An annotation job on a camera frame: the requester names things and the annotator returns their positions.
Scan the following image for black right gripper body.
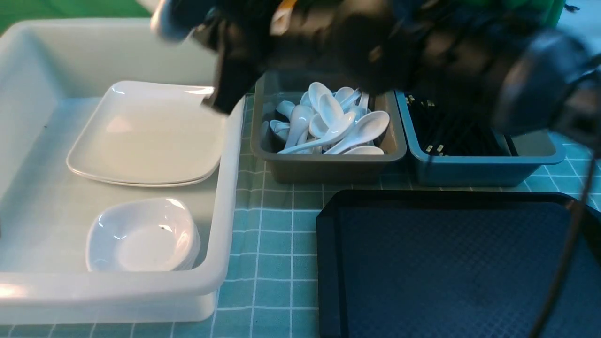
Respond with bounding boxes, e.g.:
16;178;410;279
151;0;394;114

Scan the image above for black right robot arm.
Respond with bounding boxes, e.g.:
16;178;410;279
151;0;600;156

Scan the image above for pile of white soup spoons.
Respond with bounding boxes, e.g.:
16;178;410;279
262;83;391;155

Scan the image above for brown plastic spoon bin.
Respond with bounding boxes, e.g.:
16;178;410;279
250;70;407;184

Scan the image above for pile of black chopsticks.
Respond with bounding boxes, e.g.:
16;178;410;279
405;95;517;157

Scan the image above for green backdrop cloth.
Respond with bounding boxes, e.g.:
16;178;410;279
0;0;565;33

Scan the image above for blue-grey plastic chopstick bin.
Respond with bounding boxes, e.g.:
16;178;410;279
397;92;565;187

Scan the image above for black plastic serving tray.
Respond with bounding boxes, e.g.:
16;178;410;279
316;190;577;338

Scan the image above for stacked white square plates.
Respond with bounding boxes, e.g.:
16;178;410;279
66;81;228;186

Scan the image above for green checked tablecloth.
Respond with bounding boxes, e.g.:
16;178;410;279
0;94;601;338

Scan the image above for stacked white bowls in tub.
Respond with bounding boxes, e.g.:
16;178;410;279
85;198;201;272

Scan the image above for large white plastic tub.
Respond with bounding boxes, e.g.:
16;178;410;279
1;18;244;325

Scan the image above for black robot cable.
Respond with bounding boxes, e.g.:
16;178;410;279
528;155;601;338

